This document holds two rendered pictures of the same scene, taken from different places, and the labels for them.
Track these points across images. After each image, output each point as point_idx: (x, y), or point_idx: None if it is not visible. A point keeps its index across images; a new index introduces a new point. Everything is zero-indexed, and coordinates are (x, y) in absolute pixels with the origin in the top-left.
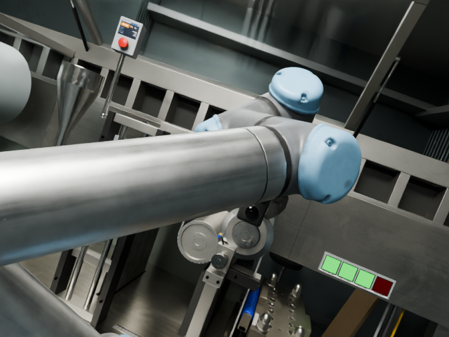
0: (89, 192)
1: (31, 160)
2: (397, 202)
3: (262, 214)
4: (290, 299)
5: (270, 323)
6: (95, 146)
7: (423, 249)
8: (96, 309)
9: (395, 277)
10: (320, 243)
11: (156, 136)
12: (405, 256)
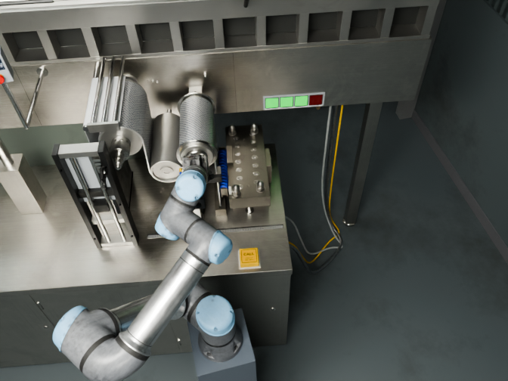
0: (165, 320)
1: (148, 324)
2: (305, 38)
3: (203, 203)
4: (252, 140)
5: (241, 183)
6: (155, 308)
7: (338, 63)
8: (132, 240)
9: (323, 90)
10: (256, 92)
11: (164, 289)
12: (326, 73)
